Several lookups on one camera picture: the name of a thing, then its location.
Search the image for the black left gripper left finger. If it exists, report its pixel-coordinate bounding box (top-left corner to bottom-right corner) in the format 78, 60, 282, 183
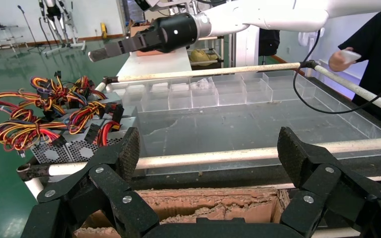
21, 127, 160, 238

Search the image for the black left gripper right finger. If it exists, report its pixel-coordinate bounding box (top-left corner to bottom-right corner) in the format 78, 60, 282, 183
277, 127, 381, 238

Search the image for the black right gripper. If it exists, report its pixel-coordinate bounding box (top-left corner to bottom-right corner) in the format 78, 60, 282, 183
88, 13, 198, 63

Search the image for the white handheld device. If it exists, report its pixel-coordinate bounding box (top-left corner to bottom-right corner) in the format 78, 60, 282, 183
340, 49, 362, 64

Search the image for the person's hand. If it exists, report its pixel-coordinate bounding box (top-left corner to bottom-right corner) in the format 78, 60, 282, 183
328, 47, 356, 72

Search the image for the closed brown cardboard box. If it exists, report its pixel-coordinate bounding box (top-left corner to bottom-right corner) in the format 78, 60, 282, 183
129, 24, 178, 57

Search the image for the yellow cloth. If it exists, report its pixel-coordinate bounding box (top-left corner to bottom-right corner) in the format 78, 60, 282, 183
190, 48, 219, 65

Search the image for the robot on white stand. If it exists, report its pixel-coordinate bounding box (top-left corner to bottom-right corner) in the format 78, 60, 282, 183
37, 0, 87, 55

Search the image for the clear acrylic divider tray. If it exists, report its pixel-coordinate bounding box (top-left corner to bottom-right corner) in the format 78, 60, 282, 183
106, 70, 381, 155

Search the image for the black tripod stand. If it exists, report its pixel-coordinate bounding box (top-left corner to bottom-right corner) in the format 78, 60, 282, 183
16, 4, 48, 54

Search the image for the white shelf rack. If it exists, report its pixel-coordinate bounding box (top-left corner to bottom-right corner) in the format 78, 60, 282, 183
187, 34, 234, 71

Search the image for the torn cardboard divider box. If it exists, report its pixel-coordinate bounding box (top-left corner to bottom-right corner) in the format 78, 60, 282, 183
73, 187, 291, 238

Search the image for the black office chair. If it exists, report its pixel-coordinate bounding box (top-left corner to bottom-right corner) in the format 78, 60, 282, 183
258, 29, 281, 64

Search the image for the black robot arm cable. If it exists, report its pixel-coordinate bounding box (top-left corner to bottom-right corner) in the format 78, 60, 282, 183
291, 29, 381, 115

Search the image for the metal frame desk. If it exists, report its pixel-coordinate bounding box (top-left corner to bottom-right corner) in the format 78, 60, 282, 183
0, 24, 28, 53

